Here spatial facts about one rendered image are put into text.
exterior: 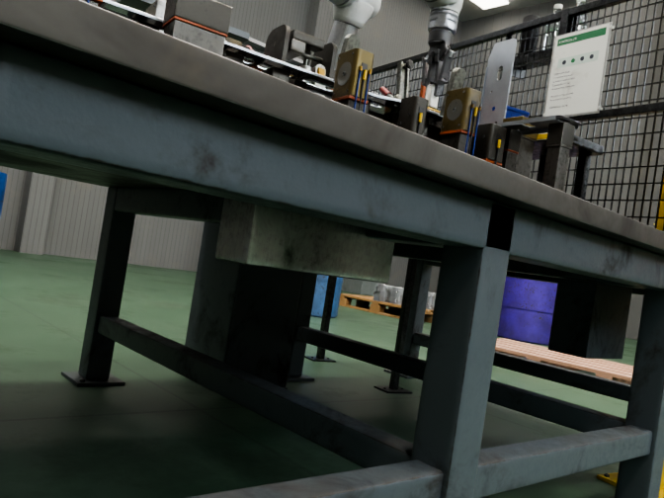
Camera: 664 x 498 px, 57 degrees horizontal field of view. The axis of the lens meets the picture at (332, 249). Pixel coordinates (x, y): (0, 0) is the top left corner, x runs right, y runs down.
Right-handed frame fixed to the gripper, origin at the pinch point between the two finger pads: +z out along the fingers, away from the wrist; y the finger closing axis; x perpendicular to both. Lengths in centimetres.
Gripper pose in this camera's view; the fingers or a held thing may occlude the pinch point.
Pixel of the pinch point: (431, 97)
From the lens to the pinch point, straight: 197.3
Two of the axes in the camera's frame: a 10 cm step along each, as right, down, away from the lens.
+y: 5.4, 0.7, -8.4
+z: -1.5, 9.9, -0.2
